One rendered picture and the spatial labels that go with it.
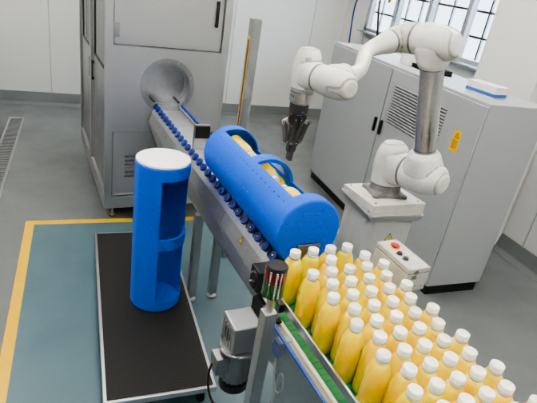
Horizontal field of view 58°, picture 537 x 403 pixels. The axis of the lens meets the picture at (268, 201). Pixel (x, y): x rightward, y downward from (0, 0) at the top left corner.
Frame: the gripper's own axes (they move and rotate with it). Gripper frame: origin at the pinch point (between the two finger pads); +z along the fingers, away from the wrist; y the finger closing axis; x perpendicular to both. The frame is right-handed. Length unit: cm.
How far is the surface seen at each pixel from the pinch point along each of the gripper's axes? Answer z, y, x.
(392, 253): 23, -25, 46
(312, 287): 26, 14, 54
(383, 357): 22, 14, 91
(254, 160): 11.2, 6.4, -18.1
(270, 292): 15, 38, 67
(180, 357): 119, 31, -16
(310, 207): 12.4, 1.6, 25.2
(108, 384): 119, 67, -9
